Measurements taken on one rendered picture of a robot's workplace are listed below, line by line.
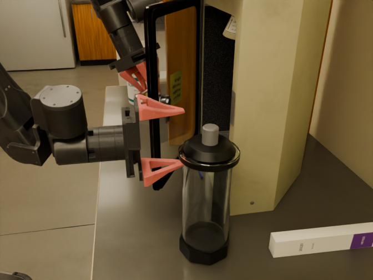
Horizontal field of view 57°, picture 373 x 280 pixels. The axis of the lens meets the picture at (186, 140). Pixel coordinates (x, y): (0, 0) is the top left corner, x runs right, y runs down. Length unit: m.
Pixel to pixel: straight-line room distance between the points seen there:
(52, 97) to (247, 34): 0.34
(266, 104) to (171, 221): 0.33
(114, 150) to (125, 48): 0.29
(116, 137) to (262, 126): 0.31
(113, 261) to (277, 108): 0.44
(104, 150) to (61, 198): 2.05
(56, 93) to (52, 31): 5.12
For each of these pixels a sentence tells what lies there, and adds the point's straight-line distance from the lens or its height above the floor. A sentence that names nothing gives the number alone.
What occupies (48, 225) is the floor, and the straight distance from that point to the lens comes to 2.37.
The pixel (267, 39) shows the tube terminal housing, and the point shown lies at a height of 1.34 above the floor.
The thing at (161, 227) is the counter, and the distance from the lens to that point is 0.78.
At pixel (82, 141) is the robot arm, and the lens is 0.55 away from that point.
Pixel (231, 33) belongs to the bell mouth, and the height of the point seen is 1.33.
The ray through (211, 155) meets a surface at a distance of 0.56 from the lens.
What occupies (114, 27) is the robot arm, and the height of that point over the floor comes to 1.34.
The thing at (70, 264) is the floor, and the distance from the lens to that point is 2.08.
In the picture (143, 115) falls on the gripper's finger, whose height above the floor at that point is 1.25.
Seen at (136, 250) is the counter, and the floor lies 0.94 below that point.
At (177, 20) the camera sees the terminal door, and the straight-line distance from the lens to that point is 0.78.
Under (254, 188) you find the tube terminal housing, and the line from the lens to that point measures 0.79.
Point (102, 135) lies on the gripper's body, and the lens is 0.54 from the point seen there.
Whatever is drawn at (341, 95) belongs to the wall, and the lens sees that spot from 1.14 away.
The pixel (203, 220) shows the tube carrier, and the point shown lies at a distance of 0.63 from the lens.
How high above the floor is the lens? 1.46
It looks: 27 degrees down
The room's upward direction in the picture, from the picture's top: straight up
